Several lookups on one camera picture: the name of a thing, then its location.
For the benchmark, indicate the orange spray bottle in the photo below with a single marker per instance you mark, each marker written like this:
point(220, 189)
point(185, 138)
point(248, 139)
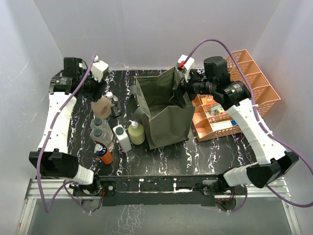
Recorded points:
point(103, 153)

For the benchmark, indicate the beige pump lotion bottle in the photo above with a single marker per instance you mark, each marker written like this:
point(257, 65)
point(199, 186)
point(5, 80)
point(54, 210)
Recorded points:
point(101, 108)

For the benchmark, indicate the white rectangular bottle black cap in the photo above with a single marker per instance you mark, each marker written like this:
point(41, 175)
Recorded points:
point(122, 138)

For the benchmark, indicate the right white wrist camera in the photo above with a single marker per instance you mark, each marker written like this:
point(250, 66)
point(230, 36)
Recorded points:
point(185, 66)

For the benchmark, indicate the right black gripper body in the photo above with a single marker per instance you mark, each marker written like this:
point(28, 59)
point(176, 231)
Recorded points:
point(195, 85)

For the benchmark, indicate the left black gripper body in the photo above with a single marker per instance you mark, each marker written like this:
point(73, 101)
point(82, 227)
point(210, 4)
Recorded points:
point(91, 88)

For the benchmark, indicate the clear square bottle near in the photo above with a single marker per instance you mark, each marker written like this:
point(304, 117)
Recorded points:
point(102, 137)

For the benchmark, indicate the yellow-green pump soap bottle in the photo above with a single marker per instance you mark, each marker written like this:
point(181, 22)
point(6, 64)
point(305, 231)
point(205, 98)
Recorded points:
point(136, 133)

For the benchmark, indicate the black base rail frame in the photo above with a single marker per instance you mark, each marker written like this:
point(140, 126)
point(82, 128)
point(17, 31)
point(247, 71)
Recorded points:
point(201, 190)

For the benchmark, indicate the olive green canvas bag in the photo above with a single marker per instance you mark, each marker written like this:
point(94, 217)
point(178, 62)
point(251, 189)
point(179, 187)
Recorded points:
point(164, 123)

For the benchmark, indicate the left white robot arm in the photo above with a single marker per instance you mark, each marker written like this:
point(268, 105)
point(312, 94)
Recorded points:
point(51, 158)

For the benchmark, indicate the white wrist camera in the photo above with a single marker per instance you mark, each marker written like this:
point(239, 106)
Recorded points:
point(185, 66)
point(99, 69)

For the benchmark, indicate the clear square bottle far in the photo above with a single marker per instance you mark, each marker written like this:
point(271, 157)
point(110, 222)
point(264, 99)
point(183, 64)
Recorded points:
point(103, 125)

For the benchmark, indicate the small boxes in tray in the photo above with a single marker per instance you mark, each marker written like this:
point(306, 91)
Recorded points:
point(217, 110)

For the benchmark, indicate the orange tall file organizer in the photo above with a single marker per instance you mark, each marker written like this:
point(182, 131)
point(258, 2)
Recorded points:
point(264, 94)

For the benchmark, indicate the orange low basket tray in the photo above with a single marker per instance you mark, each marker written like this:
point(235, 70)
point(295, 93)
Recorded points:
point(207, 126)

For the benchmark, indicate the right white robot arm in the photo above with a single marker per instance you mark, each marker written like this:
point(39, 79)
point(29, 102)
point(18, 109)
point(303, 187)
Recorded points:
point(273, 160)

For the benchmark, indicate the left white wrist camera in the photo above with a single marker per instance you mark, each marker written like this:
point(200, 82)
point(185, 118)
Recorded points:
point(99, 69)

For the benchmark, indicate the clear square bottle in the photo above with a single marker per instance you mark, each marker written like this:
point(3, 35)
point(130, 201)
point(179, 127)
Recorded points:
point(102, 137)
point(103, 125)

